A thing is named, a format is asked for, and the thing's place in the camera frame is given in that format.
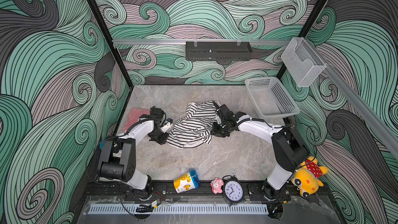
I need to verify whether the red white striped tank top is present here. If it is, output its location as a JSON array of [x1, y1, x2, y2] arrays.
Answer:
[[122, 108, 150, 132]]

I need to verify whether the black white zebra tank top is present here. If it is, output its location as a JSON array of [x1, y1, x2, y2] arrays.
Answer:
[[166, 101, 217, 149]]

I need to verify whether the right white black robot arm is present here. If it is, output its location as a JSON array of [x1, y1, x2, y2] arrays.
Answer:
[[211, 101, 309, 199]]

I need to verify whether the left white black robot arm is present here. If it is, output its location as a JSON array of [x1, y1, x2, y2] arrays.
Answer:
[[97, 107, 170, 192]]

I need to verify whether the grey plastic laundry basket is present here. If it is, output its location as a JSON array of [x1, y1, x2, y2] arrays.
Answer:
[[245, 77, 301, 119]]

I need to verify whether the yellow blue snack cup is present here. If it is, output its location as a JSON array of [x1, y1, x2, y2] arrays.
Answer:
[[173, 169, 200, 194]]

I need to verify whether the pink plush toy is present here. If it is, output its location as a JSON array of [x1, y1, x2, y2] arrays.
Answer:
[[210, 178, 224, 194]]

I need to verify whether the black alarm clock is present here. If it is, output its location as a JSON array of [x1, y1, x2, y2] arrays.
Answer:
[[222, 175, 245, 206]]

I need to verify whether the yellow plush toy red shirt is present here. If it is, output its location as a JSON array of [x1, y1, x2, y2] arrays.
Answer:
[[290, 156, 328, 198]]

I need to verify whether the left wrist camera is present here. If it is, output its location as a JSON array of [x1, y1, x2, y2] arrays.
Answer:
[[161, 118, 173, 132]]

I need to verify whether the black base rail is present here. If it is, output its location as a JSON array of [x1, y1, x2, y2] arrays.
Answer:
[[83, 180, 330, 202]]

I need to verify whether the black metal wall shelf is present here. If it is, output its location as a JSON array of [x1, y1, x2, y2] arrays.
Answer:
[[185, 41, 253, 63]]

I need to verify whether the white slotted cable duct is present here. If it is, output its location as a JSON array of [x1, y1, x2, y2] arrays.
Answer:
[[87, 203, 268, 215]]

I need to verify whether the clear plastic wall bin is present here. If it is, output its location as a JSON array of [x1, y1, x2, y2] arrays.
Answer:
[[282, 37, 326, 88]]

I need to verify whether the aluminium back wall rail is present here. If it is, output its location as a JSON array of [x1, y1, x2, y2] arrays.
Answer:
[[112, 38, 290, 46]]

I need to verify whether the aluminium wall rail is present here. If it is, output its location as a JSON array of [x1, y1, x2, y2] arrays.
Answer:
[[112, 38, 290, 46], [313, 42, 398, 155]]

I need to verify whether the aluminium right wall rail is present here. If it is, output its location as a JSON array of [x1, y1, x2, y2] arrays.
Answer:
[[313, 42, 398, 155]]

